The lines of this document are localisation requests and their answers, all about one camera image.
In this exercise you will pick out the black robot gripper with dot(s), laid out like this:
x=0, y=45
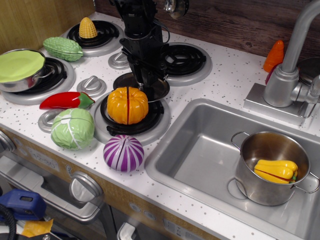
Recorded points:
x=142, y=45

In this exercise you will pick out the steel pot lid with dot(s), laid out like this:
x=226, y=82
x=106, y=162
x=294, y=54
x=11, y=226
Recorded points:
x=161, y=87

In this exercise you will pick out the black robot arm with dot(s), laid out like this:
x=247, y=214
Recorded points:
x=138, y=12

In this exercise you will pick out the silver stove knob upper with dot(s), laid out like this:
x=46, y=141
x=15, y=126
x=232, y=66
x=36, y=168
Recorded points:
x=119, y=61

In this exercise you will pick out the silver stove knob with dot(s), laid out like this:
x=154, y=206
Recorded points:
x=92, y=86
x=119, y=61
x=46, y=120

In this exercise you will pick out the front right stove burner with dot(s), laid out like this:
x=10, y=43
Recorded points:
x=151, y=128

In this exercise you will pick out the stove burner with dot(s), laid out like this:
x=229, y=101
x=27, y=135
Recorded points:
x=186, y=64
x=151, y=128
x=61, y=77
x=107, y=40

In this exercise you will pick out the back right stove burner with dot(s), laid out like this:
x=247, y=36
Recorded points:
x=186, y=64

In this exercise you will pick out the silver stove knob middle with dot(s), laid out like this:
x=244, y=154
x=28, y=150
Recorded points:
x=92, y=86

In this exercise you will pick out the back left stove burner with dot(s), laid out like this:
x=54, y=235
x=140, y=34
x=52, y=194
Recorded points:
x=107, y=40

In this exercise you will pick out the front left stove burner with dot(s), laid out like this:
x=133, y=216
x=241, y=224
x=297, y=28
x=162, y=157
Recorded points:
x=61, y=77

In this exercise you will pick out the silver stove knob lower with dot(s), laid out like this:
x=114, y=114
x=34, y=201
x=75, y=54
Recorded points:
x=46, y=120

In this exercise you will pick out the steel pan on stove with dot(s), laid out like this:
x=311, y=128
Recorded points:
x=26, y=83

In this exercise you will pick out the orange toy pumpkin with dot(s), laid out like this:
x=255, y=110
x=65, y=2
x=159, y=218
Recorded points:
x=127, y=105

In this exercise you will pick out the purple striped toy onion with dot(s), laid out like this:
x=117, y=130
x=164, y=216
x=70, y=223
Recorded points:
x=123, y=153

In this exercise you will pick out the red toy chili pepper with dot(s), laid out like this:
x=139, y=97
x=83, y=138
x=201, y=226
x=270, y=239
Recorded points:
x=67, y=100

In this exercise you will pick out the yellow toy corn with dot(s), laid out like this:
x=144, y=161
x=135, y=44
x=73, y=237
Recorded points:
x=87, y=29

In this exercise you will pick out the hanging steel ladle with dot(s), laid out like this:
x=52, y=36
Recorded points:
x=176, y=8

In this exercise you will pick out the grey sink basin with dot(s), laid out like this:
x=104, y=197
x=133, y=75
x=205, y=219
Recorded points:
x=209, y=145

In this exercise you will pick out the green toy cabbage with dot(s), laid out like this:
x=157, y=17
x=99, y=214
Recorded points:
x=73, y=129

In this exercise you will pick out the green toy bitter gourd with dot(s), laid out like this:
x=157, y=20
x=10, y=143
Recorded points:
x=63, y=48

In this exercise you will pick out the silver oven dial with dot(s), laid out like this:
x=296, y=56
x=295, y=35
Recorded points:
x=84, y=188

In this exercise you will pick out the light green plate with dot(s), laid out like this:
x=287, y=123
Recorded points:
x=20, y=64

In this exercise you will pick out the orange toy carrot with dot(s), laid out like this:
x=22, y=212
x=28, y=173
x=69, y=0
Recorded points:
x=275, y=56

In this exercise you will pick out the steel pot in sink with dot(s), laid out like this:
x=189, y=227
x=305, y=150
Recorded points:
x=269, y=146

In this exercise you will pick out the silver toy faucet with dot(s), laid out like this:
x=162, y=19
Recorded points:
x=284, y=97

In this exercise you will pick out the yellow toy bell pepper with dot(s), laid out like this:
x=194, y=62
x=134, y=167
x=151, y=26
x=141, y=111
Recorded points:
x=277, y=171

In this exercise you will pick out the blue plastic clamp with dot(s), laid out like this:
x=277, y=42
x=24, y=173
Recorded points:
x=25, y=205

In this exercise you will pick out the yellow tape piece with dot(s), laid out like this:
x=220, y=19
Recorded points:
x=34, y=228

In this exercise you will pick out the silver oven door handle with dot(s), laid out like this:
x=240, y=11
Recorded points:
x=23, y=178

